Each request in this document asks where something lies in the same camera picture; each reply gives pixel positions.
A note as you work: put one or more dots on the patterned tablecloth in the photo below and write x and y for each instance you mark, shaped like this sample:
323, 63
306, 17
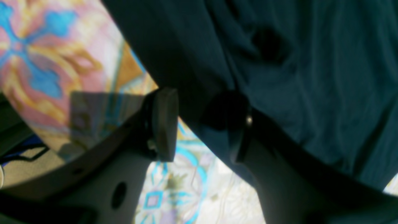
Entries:
65, 68

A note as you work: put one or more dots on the black t-shirt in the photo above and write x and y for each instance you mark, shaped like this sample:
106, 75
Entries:
324, 70

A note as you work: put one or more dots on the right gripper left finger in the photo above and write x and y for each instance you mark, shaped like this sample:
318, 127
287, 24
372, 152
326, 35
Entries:
103, 185

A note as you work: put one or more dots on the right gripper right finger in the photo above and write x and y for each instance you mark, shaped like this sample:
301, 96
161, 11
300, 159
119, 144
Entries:
295, 188

